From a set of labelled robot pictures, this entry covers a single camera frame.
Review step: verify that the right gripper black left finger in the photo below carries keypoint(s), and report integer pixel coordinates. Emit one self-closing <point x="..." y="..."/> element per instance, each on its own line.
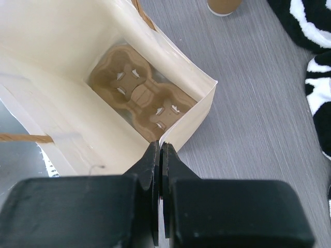
<point x="86" y="211"/>

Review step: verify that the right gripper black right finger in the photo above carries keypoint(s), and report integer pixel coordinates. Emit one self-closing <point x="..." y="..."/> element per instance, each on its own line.
<point x="228" y="212"/>

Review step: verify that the single brown cardboard cup carrier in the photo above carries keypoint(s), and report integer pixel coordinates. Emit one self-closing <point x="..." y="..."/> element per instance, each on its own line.
<point x="124" y="80"/>

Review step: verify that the brown paper bag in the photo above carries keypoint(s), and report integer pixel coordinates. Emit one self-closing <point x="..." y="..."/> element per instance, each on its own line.
<point x="48" y="51"/>

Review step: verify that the single brown paper cup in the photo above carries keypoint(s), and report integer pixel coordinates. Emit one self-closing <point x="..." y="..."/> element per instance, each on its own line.
<point x="223" y="8"/>

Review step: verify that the zebra print pillow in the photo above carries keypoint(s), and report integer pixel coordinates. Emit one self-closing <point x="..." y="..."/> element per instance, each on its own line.
<point x="308" y="25"/>

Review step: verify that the white slotted cable duct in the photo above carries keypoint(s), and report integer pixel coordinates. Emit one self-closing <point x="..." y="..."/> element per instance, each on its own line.
<point x="51" y="170"/>

